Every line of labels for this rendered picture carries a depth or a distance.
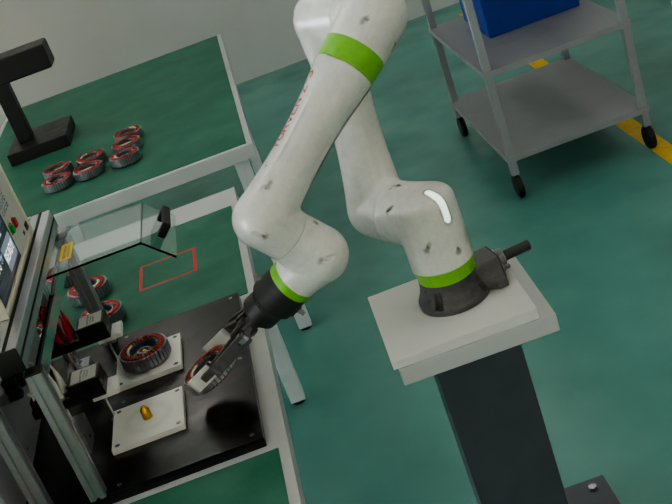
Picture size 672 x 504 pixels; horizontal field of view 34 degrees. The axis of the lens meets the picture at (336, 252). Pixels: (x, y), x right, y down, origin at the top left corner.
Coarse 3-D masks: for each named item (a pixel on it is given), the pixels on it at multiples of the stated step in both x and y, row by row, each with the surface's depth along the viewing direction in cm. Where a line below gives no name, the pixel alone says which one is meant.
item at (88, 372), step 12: (72, 372) 212; (84, 372) 210; (96, 372) 208; (72, 384) 207; (84, 384) 207; (96, 384) 207; (108, 384) 211; (72, 396) 208; (84, 396) 208; (96, 396) 208; (108, 396) 209
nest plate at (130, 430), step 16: (144, 400) 222; (160, 400) 220; (176, 400) 218; (128, 416) 218; (160, 416) 214; (176, 416) 212; (128, 432) 213; (144, 432) 211; (160, 432) 209; (112, 448) 209; (128, 448) 209
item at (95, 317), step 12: (96, 312) 234; (84, 324) 230; (96, 324) 229; (108, 324) 232; (120, 324) 234; (84, 336) 229; (96, 336) 230; (108, 336) 230; (120, 336) 231; (60, 348) 229; (72, 348) 230; (72, 360) 232
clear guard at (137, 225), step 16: (128, 208) 242; (144, 208) 240; (96, 224) 240; (112, 224) 236; (128, 224) 233; (144, 224) 231; (160, 224) 236; (64, 240) 237; (80, 240) 234; (96, 240) 230; (112, 240) 227; (128, 240) 224; (144, 240) 223; (160, 240) 227; (80, 256) 225; (96, 256) 222; (176, 256) 223; (48, 272) 223; (64, 272) 221
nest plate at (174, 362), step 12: (180, 336) 243; (180, 348) 237; (168, 360) 234; (180, 360) 232; (120, 372) 236; (144, 372) 233; (156, 372) 231; (168, 372) 231; (120, 384) 231; (132, 384) 231
